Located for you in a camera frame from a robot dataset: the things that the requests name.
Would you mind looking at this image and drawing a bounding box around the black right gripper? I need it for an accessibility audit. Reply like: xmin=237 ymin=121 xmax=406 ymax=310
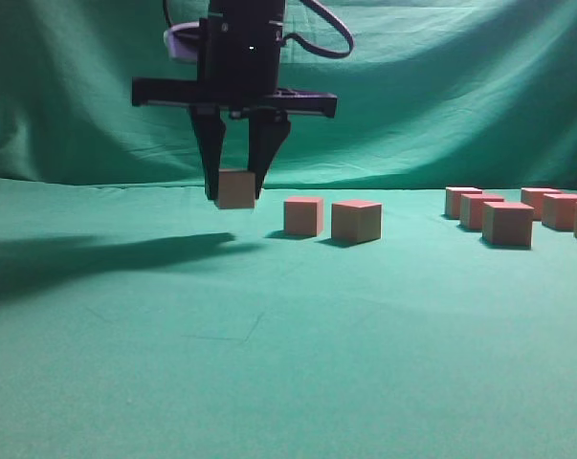
xmin=131 ymin=1 xmax=338 ymax=200

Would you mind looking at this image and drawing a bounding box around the pink cube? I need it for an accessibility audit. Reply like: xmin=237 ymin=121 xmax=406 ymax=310
xmin=331 ymin=199 xmax=383 ymax=244
xmin=283 ymin=196 xmax=324 ymax=236

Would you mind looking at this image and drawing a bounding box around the green cloth backdrop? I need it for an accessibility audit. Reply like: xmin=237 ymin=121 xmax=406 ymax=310
xmin=0 ymin=1 xmax=577 ymax=458

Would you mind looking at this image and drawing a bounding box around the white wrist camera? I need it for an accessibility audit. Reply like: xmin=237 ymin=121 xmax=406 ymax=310
xmin=163 ymin=21 xmax=200 ymax=64

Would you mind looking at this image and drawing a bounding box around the black camera cable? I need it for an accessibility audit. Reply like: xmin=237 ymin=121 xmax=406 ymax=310
xmin=284 ymin=0 xmax=355 ymax=60

